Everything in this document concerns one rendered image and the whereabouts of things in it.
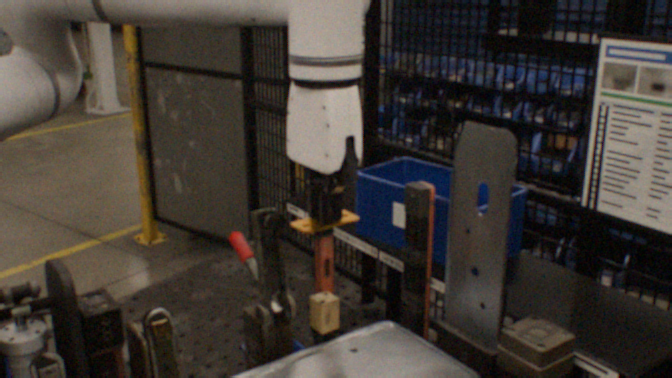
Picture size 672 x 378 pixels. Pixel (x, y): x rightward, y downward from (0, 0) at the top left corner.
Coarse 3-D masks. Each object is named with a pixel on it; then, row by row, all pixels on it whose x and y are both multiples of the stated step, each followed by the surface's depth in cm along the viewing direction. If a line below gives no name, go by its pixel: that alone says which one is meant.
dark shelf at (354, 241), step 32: (352, 192) 165; (352, 224) 145; (384, 256) 132; (512, 288) 116; (544, 288) 116; (576, 288) 116; (608, 288) 116; (512, 320) 108; (576, 320) 106; (608, 320) 106; (640, 320) 106; (576, 352) 98; (608, 352) 97; (640, 352) 97
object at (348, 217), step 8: (344, 216) 87; (352, 216) 87; (296, 224) 84; (304, 224) 84; (312, 224) 84; (320, 224) 84; (328, 224) 84; (336, 224) 84; (304, 232) 82; (312, 232) 82
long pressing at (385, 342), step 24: (360, 336) 107; (384, 336) 107; (408, 336) 107; (288, 360) 100; (312, 360) 101; (336, 360) 101; (360, 360) 101; (384, 360) 101; (408, 360) 101; (432, 360) 101; (456, 360) 101
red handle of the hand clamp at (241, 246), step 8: (232, 240) 108; (240, 240) 108; (240, 248) 107; (248, 248) 107; (240, 256) 107; (248, 256) 106; (248, 264) 106; (256, 272) 105; (256, 280) 104; (272, 296) 103; (272, 304) 102; (280, 312) 102
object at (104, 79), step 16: (96, 32) 716; (96, 48) 724; (96, 64) 731; (112, 64) 737; (96, 80) 737; (112, 80) 741; (96, 96) 746; (112, 96) 744; (96, 112) 737; (112, 112) 737
